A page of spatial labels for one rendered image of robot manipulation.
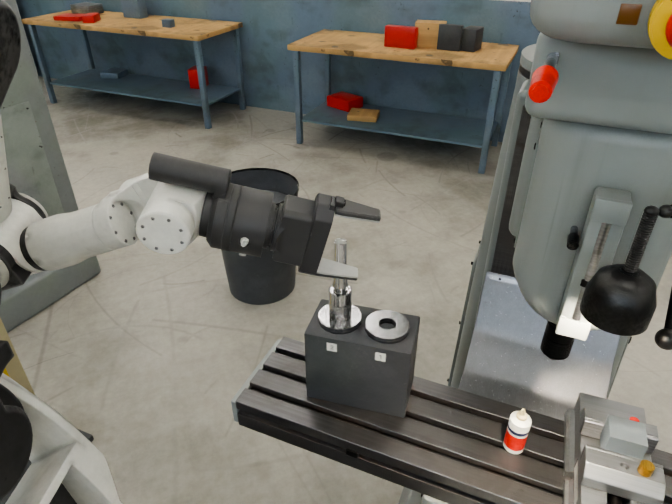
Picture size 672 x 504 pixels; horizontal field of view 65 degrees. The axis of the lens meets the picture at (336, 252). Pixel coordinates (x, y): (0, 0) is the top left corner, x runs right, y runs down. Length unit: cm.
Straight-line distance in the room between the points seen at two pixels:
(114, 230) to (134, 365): 205
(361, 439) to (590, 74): 80
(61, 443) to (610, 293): 68
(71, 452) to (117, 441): 171
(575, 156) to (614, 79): 11
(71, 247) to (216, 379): 187
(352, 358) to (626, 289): 61
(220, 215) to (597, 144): 46
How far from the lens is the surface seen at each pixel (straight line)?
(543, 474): 116
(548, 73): 53
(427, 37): 467
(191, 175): 67
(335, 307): 106
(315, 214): 66
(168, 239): 67
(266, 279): 285
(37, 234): 79
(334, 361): 111
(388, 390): 113
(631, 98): 66
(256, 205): 67
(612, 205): 69
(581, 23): 54
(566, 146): 71
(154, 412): 252
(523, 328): 137
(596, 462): 107
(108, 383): 272
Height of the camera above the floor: 183
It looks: 33 degrees down
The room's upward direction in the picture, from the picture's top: straight up
